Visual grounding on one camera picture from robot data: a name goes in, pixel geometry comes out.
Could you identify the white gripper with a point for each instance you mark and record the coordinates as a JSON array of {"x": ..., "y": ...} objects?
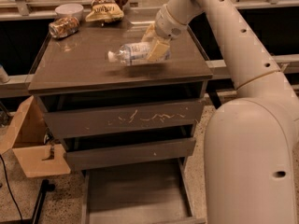
[{"x": 167, "y": 24}]

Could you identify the clear plastic water bottle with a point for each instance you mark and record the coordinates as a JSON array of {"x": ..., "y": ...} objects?
[{"x": 130, "y": 54}]

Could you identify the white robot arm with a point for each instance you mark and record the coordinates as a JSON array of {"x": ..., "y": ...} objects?
[{"x": 249, "y": 141}]

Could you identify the grey drawer cabinet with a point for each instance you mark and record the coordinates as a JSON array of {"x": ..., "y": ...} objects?
[{"x": 79, "y": 63}]

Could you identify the grey middle drawer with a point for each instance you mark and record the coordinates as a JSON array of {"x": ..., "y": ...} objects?
[{"x": 114, "y": 149}]

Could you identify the grey drawer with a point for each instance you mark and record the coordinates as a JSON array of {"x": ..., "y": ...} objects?
[
  {"x": 114, "y": 149},
  {"x": 154, "y": 192},
  {"x": 124, "y": 110}
]

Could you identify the grey top drawer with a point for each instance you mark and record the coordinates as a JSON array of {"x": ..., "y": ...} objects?
[{"x": 124, "y": 110}]

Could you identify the grey bottom drawer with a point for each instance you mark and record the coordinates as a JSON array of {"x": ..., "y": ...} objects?
[{"x": 154, "y": 192}]

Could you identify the yellow chip bag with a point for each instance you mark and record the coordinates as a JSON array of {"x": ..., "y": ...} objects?
[{"x": 106, "y": 13}]

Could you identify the lying metal can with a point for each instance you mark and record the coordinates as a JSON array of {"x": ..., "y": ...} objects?
[{"x": 63, "y": 27}]

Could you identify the white bowl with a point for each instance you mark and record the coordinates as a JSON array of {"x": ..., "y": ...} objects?
[{"x": 70, "y": 10}]

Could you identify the metal railing beam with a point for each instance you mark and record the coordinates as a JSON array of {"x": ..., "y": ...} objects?
[{"x": 289, "y": 64}]

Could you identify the open cardboard box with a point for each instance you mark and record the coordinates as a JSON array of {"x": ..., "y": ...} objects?
[{"x": 25, "y": 137}]

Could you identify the black stand leg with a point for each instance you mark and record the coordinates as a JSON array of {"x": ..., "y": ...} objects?
[{"x": 45, "y": 187}]

